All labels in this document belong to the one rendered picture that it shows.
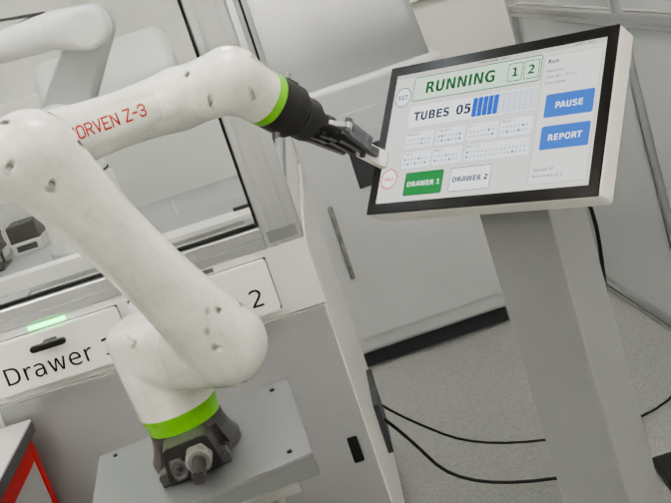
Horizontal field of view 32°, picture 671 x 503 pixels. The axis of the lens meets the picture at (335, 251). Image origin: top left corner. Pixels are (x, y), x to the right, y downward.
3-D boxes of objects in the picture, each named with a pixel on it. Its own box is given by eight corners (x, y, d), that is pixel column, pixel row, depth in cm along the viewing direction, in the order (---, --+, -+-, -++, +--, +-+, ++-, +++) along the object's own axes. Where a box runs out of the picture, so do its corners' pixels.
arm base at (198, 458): (245, 479, 170) (230, 444, 168) (151, 518, 169) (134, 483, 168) (240, 417, 195) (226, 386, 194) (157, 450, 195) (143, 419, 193)
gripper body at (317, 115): (315, 89, 192) (351, 109, 198) (280, 95, 198) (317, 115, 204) (307, 131, 190) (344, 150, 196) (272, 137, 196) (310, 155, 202)
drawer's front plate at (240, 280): (281, 309, 234) (264, 259, 231) (145, 352, 235) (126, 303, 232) (281, 306, 235) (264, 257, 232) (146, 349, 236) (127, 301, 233)
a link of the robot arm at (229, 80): (223, 90, 175) (232, 25, 179) (170, 109, 184) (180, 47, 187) (288, 123, 185) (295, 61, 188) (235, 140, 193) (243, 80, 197)
